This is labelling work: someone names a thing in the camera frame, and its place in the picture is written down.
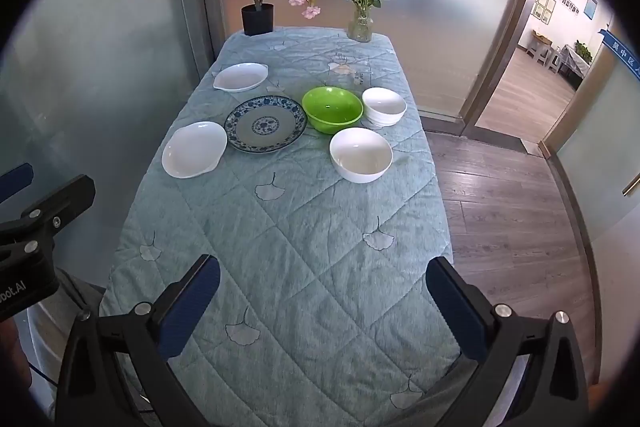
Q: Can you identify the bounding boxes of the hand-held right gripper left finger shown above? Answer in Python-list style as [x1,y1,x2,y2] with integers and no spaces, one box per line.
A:
[55,254,222,427]

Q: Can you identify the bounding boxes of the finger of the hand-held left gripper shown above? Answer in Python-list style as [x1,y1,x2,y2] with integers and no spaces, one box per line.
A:
[0,175,96,270]
[0,163,35,204]

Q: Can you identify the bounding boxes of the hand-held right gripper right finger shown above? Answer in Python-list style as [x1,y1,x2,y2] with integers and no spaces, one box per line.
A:
[425,256,591,427]

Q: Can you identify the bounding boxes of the white eared plate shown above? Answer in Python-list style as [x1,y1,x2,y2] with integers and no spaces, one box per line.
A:
[161,121,228,179]
[213,63,269,94]

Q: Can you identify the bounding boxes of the large white bowl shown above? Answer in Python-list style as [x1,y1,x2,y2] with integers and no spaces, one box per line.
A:
[329,127,394,184]

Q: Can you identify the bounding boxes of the blue patterned plate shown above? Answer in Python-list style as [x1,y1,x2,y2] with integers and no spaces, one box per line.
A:
[224,95,308,154]

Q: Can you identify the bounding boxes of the small white bowl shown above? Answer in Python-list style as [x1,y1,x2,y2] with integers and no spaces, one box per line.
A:
[366,111,403,130]
[361,87,407,120]

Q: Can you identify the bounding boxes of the green plastic bowl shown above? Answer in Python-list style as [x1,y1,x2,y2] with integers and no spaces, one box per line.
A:
[301,87,364,135]

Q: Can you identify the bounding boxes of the teal quilted tablecloth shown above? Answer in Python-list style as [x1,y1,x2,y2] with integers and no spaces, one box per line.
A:
[99,26,463,427]

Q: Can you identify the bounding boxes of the cloth covered side table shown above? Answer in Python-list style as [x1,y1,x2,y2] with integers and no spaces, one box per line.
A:
[559,44,594,82]

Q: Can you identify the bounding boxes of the glass vase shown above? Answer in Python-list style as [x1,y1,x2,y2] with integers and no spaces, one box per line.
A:
[346,4,375,44]

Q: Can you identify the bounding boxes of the blue door sign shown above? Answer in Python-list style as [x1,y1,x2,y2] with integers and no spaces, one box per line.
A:
[600,29,640,82]

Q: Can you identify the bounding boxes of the framed wall pictures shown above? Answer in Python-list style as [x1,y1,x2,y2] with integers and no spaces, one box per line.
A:
[531,0,557,25]

